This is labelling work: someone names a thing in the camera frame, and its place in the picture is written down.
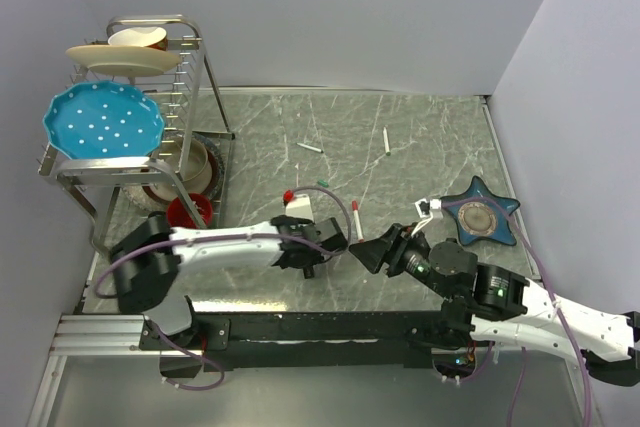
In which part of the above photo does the cream deep bowl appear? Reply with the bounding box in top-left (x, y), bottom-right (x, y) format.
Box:
top-left (149, 137), bottom-right (213, 202)

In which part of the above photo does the white pen red tip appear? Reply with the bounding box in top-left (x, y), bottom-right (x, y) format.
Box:
top-left (352, 208), bottom-right (365, 243)

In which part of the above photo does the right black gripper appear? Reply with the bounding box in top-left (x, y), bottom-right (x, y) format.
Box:
top-left (347, 222), bottom-right (455, 300)

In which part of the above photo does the patterned rim plate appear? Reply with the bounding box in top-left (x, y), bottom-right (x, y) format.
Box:
top-left (122, 133), bottom-right (225, 211)

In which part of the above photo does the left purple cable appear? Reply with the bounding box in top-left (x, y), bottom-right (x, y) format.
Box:
top-left (92, 185), bottom-right (351, 392)

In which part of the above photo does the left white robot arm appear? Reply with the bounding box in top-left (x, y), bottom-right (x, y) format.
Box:
top-left (110, 215), bottom-right (351, 349)

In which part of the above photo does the blue polka dot plate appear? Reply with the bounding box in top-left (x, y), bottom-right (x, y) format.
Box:
top-left (43, 81), bottom-right (165, 160)

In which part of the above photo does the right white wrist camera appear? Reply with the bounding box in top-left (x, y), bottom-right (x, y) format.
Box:
top-left (411, 198), bottom-right (443, 237)

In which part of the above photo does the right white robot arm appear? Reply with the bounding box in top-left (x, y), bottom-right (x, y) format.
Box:
top-left (349, 224), bottom-right (639, 387)

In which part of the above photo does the metal dish rack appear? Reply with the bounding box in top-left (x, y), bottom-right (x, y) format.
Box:
top-left (39, 15), bottom-right (235, 258)

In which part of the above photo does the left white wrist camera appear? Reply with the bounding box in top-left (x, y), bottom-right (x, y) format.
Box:
top-left (283, 190), bottom-right (314, 222)

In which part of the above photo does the cream flat plate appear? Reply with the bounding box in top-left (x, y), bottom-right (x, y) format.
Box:
top-left (65, 44), bottom-right (182, 77)

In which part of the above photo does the white pen black tip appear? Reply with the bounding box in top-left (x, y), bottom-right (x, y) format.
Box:
top-left (296, 142), bottom-right (324, 154)

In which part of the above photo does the red mug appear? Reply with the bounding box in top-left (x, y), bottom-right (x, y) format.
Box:
top-left (164, 191), bottom-right (215, 229)

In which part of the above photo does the white pen green tip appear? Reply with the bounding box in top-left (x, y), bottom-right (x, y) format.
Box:
top-left (382, 126), bottom-right (391, 157)

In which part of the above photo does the white and red bowl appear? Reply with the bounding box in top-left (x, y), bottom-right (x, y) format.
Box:
top-left (107, 27), bottom-right (168, 51)

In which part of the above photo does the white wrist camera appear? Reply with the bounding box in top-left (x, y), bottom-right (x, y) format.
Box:
top-left (411, 198), bottom-right (443, 237)
top-left (283, 190), bottom-right (314, 222)

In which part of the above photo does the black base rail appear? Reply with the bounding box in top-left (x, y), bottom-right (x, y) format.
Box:
top-left (171, 311), bottom-right (473, 372)

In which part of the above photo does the blue star-shaped dish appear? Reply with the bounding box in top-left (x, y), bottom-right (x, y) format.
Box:
top-left (441, 175), bottom-right (521, 246)

